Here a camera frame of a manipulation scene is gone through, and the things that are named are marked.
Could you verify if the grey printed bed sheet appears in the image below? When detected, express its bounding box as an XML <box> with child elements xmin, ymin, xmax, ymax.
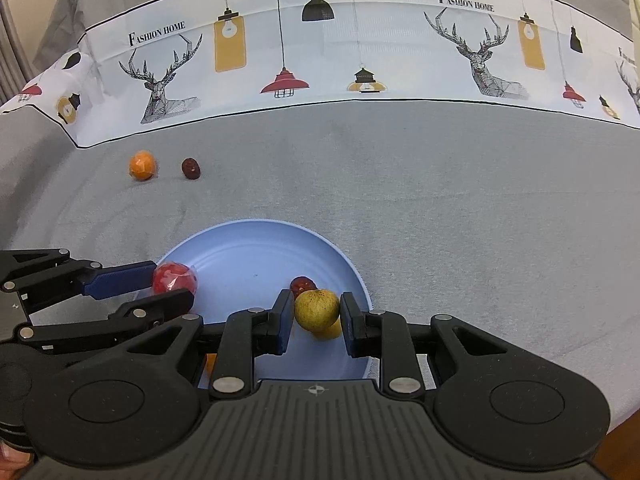
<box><xmin>0</xmin><ymin>0</ymin><xmax>640</xmax><ymax>441</ymax></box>

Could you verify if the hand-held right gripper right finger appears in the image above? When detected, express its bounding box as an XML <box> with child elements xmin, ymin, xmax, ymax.
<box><xmin>339</xmin><ymin>291</ymin><xmax>518</xmax><ymax>401</ymax></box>

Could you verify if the plastic-wrapped orange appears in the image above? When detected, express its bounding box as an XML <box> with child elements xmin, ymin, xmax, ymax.
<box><xmin>128</xmin><ymin>150</ymin><xmax>160</xmax><ymax>182</ymax></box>

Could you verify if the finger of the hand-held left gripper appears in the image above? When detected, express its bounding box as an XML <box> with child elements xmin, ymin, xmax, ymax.
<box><xmin>16</xmin><ymin>288</ymin><xmax>196</xmax><ymax>357</ymax></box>
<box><xmin>0</xmin><ymin>248</ymin><xmax>157</xmax><ymax>311</ymax></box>

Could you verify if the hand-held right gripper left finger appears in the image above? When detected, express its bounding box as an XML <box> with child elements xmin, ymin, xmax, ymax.
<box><xmin>120</xmin><ymin>289</ymin><xmax>296</xmax><ymax>401</ymax></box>

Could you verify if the person's left hand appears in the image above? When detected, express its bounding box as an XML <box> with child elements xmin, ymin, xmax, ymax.
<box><xmin>0</xmin><ymin>437</ymin><xmax>34</xmax><ymax>468</ymax></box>

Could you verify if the blue round plate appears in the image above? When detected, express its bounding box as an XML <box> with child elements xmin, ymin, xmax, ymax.
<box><xmin>155</xmin><ymin>219</ymin><xmax>375</xmax><ymax>392</ymax></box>

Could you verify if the yellow-brown round fruit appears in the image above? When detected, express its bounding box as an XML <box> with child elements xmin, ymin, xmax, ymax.
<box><xmin>294</xmin><ymin>289</ymin><xmax>342</xmax><ymax>332</ymax></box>

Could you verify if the small yellow-green fruit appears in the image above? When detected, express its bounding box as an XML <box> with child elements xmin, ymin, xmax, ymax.
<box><xmin>311</xmin><ymin>317</ymin><xmax>344</xmax><ymax>341</ymax></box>

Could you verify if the red plastic-wrapped fruit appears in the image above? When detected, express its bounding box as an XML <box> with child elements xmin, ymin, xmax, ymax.
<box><xmin>152</xmin><ymin>261</ymin><xmax>199</xmax><ymax>296</ymax></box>

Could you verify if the grey curtain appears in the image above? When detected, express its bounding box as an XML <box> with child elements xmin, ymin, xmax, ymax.
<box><xmin>0</xmin><ymin>0</ymin><xmax>56</xmax><ymax>106</ymax></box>

